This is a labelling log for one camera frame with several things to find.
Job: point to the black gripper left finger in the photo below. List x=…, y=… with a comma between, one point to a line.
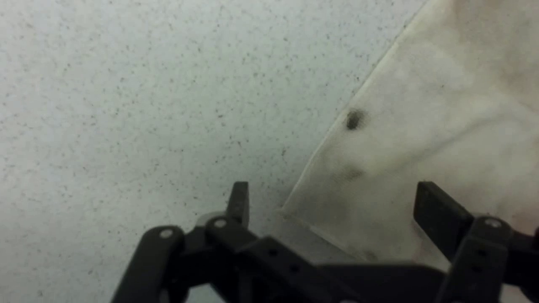
x=169, y=262

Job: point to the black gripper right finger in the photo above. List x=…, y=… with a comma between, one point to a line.
x=482, y=257

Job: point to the white stained towel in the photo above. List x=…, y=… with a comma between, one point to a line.
x=449, y=111

